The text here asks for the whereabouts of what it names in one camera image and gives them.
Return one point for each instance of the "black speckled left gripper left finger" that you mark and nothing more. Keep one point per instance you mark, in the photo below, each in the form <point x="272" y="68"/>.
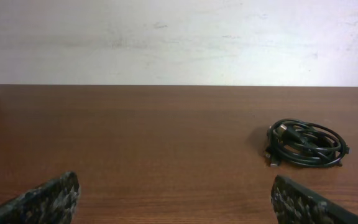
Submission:
<point x="54" y="201"/>

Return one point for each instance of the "black speckled left gripper right finger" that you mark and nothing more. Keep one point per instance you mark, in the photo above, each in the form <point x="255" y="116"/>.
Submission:
<point x="294" y="203"/>

